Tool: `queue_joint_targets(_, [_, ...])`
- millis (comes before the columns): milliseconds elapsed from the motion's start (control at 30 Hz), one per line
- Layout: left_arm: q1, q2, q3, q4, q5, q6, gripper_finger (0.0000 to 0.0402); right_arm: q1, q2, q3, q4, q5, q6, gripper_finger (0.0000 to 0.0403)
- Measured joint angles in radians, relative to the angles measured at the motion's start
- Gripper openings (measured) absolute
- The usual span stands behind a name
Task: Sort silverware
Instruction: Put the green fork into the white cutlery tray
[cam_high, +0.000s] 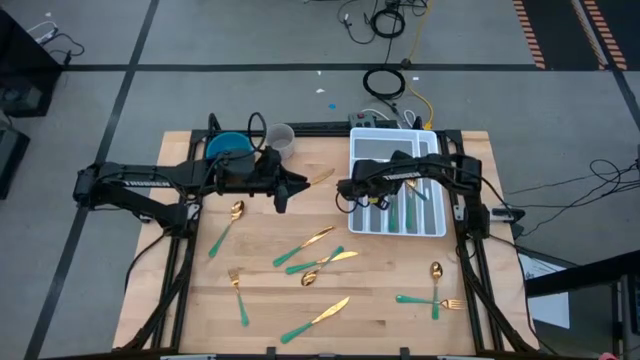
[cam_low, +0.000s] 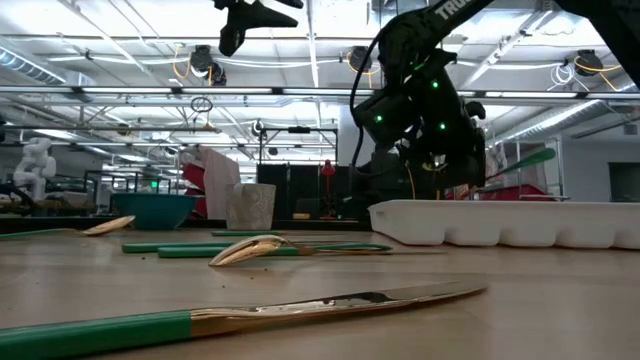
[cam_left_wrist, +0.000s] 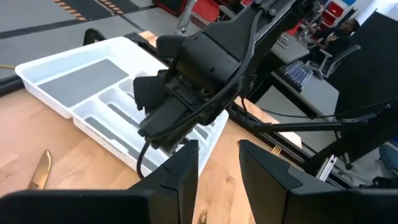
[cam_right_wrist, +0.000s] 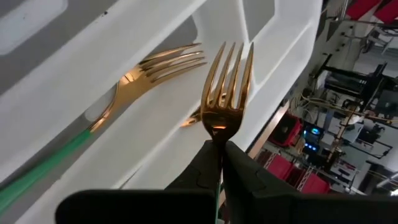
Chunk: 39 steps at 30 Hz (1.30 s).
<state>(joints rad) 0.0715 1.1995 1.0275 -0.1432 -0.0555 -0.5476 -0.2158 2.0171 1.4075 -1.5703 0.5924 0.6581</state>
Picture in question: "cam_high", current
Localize black aluminium table frame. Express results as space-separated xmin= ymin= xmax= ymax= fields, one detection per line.
xmin=117 ymin=112 xmax=541 ymax=357

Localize black box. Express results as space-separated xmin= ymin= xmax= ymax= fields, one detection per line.
xmin=0 ymin=117 xmax=32 ymax=201

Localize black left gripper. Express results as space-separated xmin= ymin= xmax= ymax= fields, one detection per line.
xmin=215 ymin=146 xmax=312 ymax=215

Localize blue bowl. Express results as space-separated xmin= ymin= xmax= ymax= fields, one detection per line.
xmin=205 ymin=131 xmax=254 ymax=161

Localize black cable bundle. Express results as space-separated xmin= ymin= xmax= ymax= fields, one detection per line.
xmin=507 ymin=157 xmax=640 ymax=239

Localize grey power strip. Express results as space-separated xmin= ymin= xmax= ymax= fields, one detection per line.
xmin=347 ymin=112 xmax=378 ymax=129

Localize grey patterned mug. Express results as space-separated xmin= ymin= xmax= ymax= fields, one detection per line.
xmin=265 ymin=122 xmax=297 ymax=161

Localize coiled black cable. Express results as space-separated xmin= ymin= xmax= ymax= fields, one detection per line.
xmin=361 ymin=66 xmax=407 ymax=100
xmin=369 ymin=8 xmax=406 ymax=40

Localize gold knife green handle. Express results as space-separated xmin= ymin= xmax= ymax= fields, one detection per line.
xmin=272 ymin=225 xmax=337 ymax=268
xmin=308 ymin=167 xmax=336 ymax=186
xmin=284 ymin=250 xmax=360 ymax=276
xmin=279 ymin=296 xmax=351 ymax=345

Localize white cutlery organizer tray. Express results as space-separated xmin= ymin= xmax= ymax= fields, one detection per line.
xmin=347 ymin=126 xmax=448 ymax=238

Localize black cabinet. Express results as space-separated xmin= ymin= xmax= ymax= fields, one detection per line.
xmin=0 ymin=8 xmax=64 ymax=119

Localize white paper sheet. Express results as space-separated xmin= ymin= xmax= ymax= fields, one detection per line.
xmin=517 ymin=252 xmax=571 ymax=330

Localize black floor cable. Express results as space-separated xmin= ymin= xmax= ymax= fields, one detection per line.
xmin=123 ymin=232 xmax=171 ymax=294
xmin=47 ymin=29 xmax=86 ymax=66

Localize thin black cable white plug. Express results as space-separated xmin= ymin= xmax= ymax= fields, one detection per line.
xmin=336 ymin=0 xmax=377 ymax=46

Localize gold spoon green handle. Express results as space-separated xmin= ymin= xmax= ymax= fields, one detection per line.
xmin=429 ymin=260 xmax=445 ymax=321
xmin=208 ymin=199 xmax=246 ymax=260
xmin=300 ymin=245 xmax=346 ymax=288

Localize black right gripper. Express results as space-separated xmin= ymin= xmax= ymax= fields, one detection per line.
xmin=336 ymin=158 xmax=392 ymax=212

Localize black side table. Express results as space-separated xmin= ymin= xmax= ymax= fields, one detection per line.
xmin=524 ymin=249 xmax=640 ymax=360

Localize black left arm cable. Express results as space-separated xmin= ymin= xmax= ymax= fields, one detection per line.
xmin=247 ymin=111 xmax=269 ymax=151

